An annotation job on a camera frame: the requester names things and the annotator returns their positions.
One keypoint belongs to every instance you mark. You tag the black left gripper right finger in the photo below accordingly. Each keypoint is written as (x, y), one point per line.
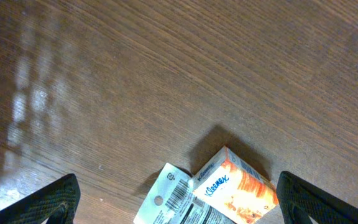
(303, 202)

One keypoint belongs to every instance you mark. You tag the orange tissue pack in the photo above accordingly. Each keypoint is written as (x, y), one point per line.
(234, 188)

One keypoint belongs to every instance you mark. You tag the grey orange snack packet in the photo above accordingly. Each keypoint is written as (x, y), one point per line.
(170, 201)

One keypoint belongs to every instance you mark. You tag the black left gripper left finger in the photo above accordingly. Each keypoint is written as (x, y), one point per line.
(54, 203)

